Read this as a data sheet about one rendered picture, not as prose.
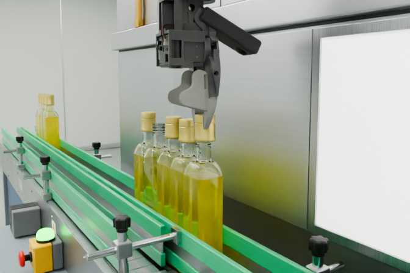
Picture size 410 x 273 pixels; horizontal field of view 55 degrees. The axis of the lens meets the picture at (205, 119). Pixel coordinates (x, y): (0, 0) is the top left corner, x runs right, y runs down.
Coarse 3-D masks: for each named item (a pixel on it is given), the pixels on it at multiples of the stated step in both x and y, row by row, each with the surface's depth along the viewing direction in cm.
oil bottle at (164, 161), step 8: (168, 152) 80; (176, 152) 80; (160, 160) 81; (168, 160) 78; (160, 168) 81; (168, 168) 78; (160, 176) 81; (168, 176) 78; (160, 184) 81; (168, 184) 79; (160, 192) 81; (168, 192) 79; (160, 200) 82; (168, 200) 79; (160, 208) 82; (168, 208) 79; (168, 216) 79
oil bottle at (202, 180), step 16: (192, 160) 73; (208, 160) 71; (192, 176) 70; (208, 176) 69; (192, 192) 70; (208, 192) 70; (192, 208) 70; (208, 208) 70; (192, 224) 71; (208, 224) 70; (208, 240) 70
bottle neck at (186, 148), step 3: (183, 144) 75; (186, 144) 75; (189, 144) 75; (192, 144) 75; (183, 147) 75; (186, 147) 75; (189, 147) 75; (192, 147) 75; (183, 150) 75; (186, 150) 75; (189, 150) 75; (192, 150) 75; (183, 153) 75; (186, 153) 75; (189, 153) 75; (192, 153) 75
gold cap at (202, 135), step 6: (198, 114) 65; (198, 120) 64; (198, 126) 64; (210, 126) 64; (198, 132) 64; (204, 132) 64; (210, 132) 64; (198, 138) 64; (204, 138) 64; (210, 138) 64
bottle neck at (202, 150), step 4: (196, 144) 70; (200, 144) 70; (204, 144) 70; (208, 144) 70; (196, 148) 70; (200, 148) 70; (204, 148) 70; (208, 148) 70; (196, 152) 71; (200, 152) 70; (204, 152) 70; (208, 152) 70; (196, 156) 71; (200, 156) 70; (204, 156) 70; (208, 156) 71; (200, 160) 70; (204, 160) 70
